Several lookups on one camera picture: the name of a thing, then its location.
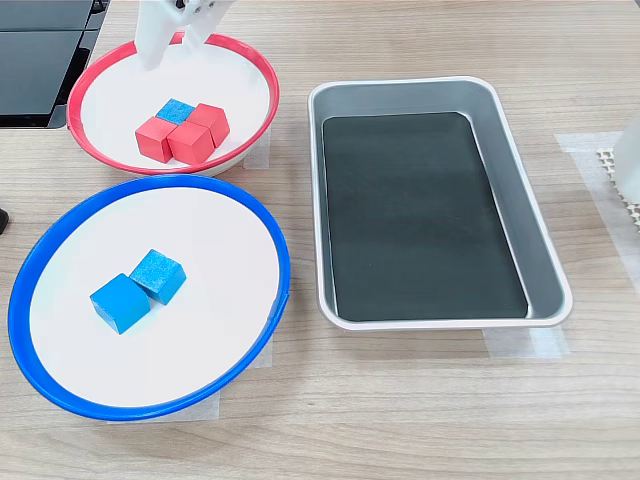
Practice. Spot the blue cube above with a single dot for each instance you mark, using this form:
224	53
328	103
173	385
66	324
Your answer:
120	302
175	110
157	272

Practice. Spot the red cube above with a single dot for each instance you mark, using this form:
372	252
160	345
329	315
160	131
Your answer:
212	120
152	140
190	142

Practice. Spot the red rimmed white plate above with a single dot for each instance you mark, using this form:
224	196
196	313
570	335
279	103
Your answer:
110	110

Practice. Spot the black glossy device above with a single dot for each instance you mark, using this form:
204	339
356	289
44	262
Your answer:
35	70

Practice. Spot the clear tape strip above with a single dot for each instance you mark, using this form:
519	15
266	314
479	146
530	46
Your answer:
525	342
260	150
200	410
264	355

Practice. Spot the blue rimmed white plate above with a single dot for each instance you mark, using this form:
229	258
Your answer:
210	240

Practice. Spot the small black object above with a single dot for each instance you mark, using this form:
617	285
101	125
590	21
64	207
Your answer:
3	221

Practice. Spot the black mat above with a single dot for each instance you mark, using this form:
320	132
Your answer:
420	215

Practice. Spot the steel tray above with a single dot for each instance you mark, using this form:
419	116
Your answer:
520	200

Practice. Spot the pale perforated plate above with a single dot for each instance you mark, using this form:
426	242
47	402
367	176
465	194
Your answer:
607	170

